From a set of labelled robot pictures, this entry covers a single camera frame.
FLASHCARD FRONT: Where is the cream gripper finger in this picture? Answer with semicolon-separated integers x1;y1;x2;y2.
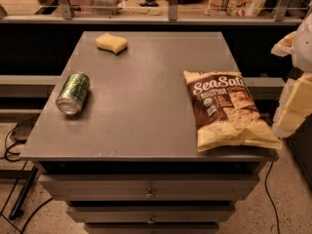
286;76;312;117
276;110;305;132

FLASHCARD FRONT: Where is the brown sea salt chip bag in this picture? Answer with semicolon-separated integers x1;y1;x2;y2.
183;71;282;152

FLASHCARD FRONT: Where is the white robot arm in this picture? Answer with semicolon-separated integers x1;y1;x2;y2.
271;15;312;137

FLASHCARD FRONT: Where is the green soda can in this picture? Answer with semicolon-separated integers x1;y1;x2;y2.
56;72;90;115

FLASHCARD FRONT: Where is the round drawer knob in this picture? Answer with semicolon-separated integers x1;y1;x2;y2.
145;188;155;199

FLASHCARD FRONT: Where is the grey drawer cabinet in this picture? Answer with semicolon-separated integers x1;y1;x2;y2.
21;32;277;234

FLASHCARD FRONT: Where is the lower drawer knob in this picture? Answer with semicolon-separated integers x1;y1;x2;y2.
146;215;155;224

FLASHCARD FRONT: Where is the yellow sponge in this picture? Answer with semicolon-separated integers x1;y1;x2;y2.
96;33;128;55

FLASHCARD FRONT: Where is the black metal stand leg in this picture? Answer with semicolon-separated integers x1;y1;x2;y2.
9;167;38;220

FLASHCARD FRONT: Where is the black cable right floor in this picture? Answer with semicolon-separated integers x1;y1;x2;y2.
263;161;281;234

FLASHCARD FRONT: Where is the grey metal shelf rail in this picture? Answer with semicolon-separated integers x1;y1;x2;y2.
0;0;312;26

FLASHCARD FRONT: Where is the black cables left floor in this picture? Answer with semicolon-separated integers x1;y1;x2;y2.
0;114;55;234

